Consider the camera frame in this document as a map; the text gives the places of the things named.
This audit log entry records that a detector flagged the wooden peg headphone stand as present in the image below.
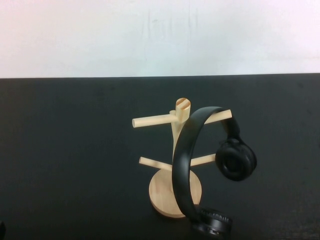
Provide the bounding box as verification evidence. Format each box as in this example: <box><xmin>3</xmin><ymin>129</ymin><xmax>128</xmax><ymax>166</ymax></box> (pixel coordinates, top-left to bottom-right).
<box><xmin>131</xmin><ymin>97</ymin><xmax>233</xmax><ymax>220</ymax></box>

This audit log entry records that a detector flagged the black table mat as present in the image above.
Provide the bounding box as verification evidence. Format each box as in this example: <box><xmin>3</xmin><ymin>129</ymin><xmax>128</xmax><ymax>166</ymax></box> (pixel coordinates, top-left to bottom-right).
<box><xmin>0</xmin><ymin>75</ymin><xmax>320</xmax><ymax>240</ymax></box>

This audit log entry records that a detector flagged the black over-ear headphones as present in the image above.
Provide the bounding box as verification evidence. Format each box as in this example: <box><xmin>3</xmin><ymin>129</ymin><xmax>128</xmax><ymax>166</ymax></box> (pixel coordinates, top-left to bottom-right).
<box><xmin>172</xmin><ymin>106</ymin><xmax>258</xmax><ymax>240</ymax></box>

